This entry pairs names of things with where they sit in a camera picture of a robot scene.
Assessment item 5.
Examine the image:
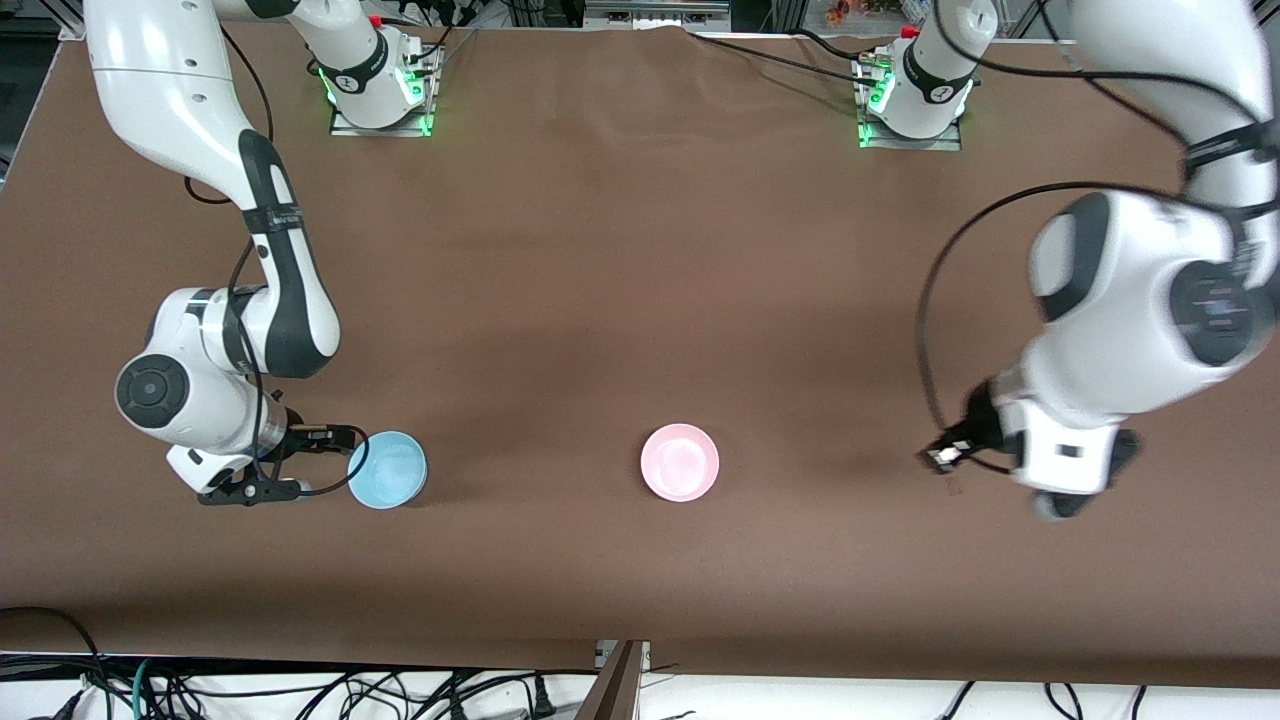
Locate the silver aluminium frame bar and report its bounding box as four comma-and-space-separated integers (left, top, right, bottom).
585, 0, 731, 29

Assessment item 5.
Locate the grey metal frame post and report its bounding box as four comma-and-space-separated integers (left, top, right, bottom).
575, 640, 651, 720

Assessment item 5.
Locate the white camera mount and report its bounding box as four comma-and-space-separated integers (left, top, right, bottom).
994, 394, 1124, 497
164, 443, 254, 494

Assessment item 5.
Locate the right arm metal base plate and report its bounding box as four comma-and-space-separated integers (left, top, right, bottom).
329, 98, 437, 139

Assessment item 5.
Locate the blue bowl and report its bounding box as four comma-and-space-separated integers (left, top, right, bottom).
347, 431, 429, 510

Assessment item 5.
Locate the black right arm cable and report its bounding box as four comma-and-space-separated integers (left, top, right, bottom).
183, 22, 353, 498

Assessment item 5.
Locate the small orange object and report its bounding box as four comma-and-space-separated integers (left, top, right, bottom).
825, 0, 906, 26

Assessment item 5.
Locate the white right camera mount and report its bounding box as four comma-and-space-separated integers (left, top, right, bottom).
164, 443, 254, 494

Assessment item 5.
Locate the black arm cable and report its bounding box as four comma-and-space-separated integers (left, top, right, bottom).
183, 22, 353, 498
917, 0, 1280, 473

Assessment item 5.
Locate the black cable on table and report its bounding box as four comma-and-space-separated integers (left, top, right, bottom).
685, 28, 886, 89

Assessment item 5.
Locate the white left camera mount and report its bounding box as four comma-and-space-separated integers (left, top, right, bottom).
994, 394, 1124, 497

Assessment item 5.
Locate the pink bowl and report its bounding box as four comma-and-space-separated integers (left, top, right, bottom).
640, 423, 721, 503

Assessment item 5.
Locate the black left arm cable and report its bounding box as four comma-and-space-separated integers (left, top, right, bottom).
917, 0, 1280, 473

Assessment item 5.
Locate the brown table cover sheet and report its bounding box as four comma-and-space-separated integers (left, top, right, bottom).
0, 18, 1280, 691

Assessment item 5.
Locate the thick black cable loop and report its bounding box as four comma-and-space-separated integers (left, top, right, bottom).
0, 606, 107, 701

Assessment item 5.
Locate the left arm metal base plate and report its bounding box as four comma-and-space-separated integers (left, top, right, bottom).
858, 112, 963, 152

